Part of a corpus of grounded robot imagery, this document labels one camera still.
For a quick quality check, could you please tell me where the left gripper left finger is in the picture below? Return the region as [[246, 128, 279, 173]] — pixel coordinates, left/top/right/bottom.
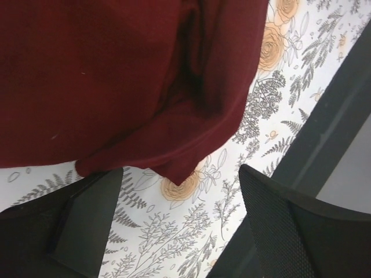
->
[[1, 169, 123, 278]]

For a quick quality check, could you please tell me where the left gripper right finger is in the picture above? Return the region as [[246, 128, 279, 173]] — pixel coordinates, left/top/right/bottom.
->
[[207, 163, 371, 278]]

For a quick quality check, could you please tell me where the dark red t-shirt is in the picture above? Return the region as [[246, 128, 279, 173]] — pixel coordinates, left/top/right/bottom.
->
[[1, 1, 268, 184]]

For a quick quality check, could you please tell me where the floral patterned table mat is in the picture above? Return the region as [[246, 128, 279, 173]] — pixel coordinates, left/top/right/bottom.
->
[[1, 1, 370, 277]]

